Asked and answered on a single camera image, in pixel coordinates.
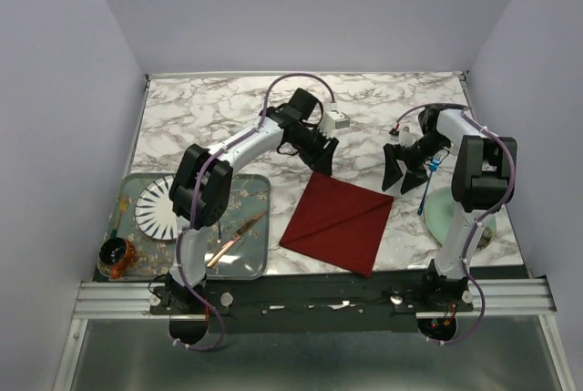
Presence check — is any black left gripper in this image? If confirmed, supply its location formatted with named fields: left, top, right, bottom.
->
left=287, top=124, right=339, bottom=177

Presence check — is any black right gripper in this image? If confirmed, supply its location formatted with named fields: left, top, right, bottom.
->
left=380, top=133, right=449, bottom=195

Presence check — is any blue handled fork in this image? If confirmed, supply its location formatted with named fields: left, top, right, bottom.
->
left=417, top=152, right=446, bottom=216

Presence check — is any dark red cloth napkin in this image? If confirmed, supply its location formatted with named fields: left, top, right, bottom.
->
left=280, top=172, right=394, bottom=277

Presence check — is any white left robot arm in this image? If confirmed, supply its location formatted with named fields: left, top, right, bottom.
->
left=162, top=88, right=339, bottom=314

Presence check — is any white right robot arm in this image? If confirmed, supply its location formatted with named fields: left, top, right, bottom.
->
left=382, top=103, right=518, bottom=311

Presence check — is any light green plate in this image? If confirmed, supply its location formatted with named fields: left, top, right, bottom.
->
left=423, top=187, right=497, bottom=252

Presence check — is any rose gold knife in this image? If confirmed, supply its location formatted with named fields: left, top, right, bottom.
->
left=207, top=211, right=266, bottom=268

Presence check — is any teal floral serving tray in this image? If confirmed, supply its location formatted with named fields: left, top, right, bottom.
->
left=105, top=172, right=271, bottom=282

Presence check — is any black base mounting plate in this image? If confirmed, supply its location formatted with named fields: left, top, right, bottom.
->
left=149, top=270, right=473, bottom=334

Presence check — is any blue striped white plate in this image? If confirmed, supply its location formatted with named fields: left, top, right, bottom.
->
left=135, top=175, right=178, bottom=242

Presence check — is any gold fork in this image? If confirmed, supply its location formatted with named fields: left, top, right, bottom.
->
left=110, top=194, right=129, bottom=238

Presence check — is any black and orange cup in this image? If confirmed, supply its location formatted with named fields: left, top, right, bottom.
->
left=99, top=237, right=136, bottom=280

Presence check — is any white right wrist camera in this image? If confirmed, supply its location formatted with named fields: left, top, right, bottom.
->
left=397, top=126, right=416, bottom=147

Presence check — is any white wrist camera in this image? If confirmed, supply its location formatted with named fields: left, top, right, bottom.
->
left=319, top=109, right=350, bottom=135
left=397, top=126, right=416, bottom=147

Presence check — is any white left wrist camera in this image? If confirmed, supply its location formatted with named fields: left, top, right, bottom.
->
left=319, top=109, right=350, bottom=135

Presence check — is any aluminium frame rail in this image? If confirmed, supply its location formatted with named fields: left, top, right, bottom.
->
left=73, top=275, right=557, bottom=321

